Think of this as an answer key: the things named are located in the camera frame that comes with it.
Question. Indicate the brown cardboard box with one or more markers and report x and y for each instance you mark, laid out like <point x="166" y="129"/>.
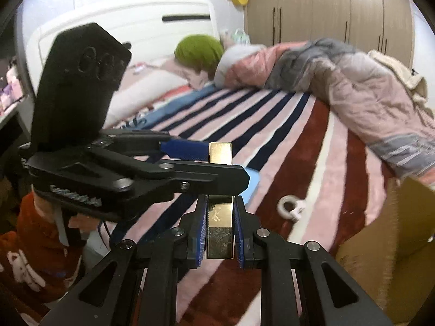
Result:
<point x="392" y="258"/>

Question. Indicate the beige wooden wardrobe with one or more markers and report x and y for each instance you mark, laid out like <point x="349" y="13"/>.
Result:
<point x="383" y="25"/>

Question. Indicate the pink pillow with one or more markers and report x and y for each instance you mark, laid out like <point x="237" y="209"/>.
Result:
<point x="146" y="82"/>

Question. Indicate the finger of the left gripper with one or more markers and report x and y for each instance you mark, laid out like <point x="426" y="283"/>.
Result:
<point x="190" y="176"/>
<point x="163" y="145"/>

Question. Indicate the black camera housing left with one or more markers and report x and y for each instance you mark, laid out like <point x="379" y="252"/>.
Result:
<point x="84" y="68"/>

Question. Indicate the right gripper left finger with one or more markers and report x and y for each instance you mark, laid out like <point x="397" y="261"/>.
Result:
<point x="136" y="284"/>

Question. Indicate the pink grey striped duvet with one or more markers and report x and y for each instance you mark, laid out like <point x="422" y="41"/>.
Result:
<point x="367" y="96"/>

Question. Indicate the red patterned sleeve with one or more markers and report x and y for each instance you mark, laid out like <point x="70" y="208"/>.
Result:
<point x="36" y="268"/>

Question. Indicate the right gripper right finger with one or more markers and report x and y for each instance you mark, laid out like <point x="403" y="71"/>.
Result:
<point x="300" y="284"/>

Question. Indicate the striped red pink bedspread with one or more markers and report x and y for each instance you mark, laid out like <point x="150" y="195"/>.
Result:
<point x="298" y="147"/>

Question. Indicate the pale green handbag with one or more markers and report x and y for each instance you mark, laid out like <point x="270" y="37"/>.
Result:
<point x="239" y="36"/>

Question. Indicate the white ring clip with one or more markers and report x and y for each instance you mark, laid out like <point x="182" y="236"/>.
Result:
<point x="290" y="207"/>

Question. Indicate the green round pillow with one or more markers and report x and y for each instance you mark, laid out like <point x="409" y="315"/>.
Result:
<point x="200" y="52"/>

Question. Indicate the white bed headboard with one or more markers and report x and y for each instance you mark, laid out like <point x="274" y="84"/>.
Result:
<point x="153" y="28"/>

